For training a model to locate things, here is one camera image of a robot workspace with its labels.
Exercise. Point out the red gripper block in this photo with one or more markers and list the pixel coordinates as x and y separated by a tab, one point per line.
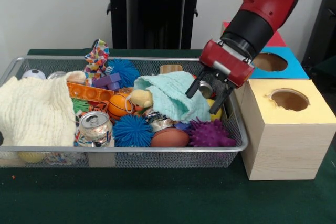
225	61

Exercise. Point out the mint green cloth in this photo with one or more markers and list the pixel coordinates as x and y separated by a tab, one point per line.
170	90

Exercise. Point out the cream knitted cloth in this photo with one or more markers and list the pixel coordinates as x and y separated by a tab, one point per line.
34	108

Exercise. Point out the wooden box with three holes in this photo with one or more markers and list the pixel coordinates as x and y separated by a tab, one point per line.
283	150

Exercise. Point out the crushed silver can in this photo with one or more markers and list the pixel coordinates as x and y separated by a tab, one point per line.
206	91

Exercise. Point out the purple spiky ball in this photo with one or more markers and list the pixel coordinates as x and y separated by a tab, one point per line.
210	136

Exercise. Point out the brown toy football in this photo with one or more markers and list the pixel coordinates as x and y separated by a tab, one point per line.
170	138

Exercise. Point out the yellow plush duck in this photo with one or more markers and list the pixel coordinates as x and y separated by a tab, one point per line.
141	98

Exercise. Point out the blue rubber koosh ball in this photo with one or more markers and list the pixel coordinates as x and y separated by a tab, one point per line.
126	68
132	130

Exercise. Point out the orange toy basketball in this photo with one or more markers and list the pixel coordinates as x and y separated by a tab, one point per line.
118	106

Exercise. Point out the dark green table cloth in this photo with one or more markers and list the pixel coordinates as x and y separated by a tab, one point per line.
157	197
324	68

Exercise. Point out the multicoloured patterned cloth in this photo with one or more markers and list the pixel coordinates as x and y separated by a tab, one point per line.
97	56

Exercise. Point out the dented white soda can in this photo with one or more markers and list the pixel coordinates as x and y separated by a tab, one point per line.
93	127

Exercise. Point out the black stand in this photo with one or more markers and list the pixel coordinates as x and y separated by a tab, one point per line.
325	24

